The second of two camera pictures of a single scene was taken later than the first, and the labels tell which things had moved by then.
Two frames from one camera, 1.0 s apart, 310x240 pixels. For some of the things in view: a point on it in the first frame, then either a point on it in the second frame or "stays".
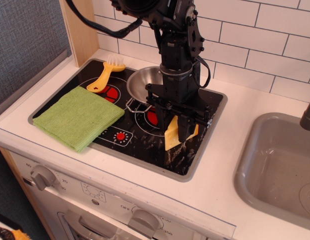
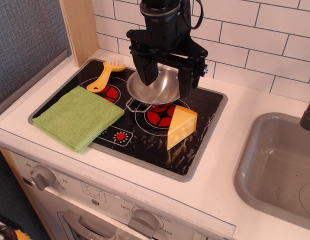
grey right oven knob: (143, 222) stays
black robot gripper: (180, 92) → (168, 39)
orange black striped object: (6, 234) stays
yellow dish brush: (114, 63) stays
